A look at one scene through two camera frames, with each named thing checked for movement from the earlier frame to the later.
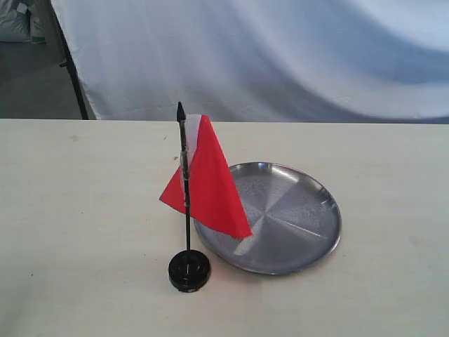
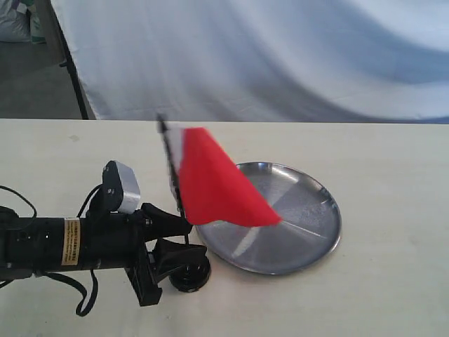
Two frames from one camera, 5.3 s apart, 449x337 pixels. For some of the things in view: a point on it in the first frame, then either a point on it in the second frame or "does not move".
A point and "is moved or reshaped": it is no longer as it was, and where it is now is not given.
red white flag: x=204 y=188 is moved or reshaped
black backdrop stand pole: x=69 y=63 does not move
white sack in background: x=19 y=22 does not move
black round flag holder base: x=189 y=271 does not move
